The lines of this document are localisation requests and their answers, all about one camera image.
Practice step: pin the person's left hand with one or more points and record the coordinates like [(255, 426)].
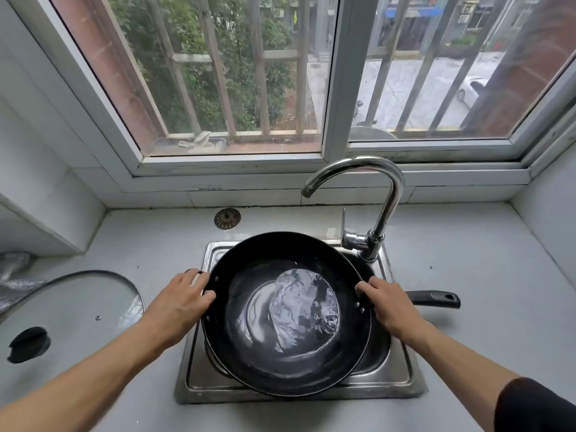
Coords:
[(177, 310)]

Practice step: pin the person's right hand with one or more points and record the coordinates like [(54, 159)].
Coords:
[(393, 310)]

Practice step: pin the black wok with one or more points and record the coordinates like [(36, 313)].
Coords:
[(234, 337)]

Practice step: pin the stainless steel sink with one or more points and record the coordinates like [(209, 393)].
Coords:
[(396, 377)]

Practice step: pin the chrome curved faucet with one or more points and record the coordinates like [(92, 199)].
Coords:
[(391, 175)]

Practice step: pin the person's left forearm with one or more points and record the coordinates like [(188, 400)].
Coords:
[(76, 386)]

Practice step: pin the person's right forearm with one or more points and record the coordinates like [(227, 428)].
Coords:
[(463, 373)]

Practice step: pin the black sink stopper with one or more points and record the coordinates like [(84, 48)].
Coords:
[(227, 219)]

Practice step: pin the person's black shirt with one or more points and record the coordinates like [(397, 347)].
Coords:
[(531, 409)]

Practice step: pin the round glass lid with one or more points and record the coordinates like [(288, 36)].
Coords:
[(67, 305)]

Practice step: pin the crumpled clear plastic bag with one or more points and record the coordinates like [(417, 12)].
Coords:
[(13, 274)]

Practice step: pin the white rag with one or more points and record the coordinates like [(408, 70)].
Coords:
[(202, 141)]

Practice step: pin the grey metal basin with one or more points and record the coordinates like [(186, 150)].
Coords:
[(371, 133)]

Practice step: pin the white car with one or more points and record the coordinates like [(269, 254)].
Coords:
[(470, 90)]

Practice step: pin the white framed window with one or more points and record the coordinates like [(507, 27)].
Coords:
[(351, 76)]

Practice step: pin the metal window security bars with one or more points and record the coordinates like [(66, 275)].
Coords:
[(258, 85)]

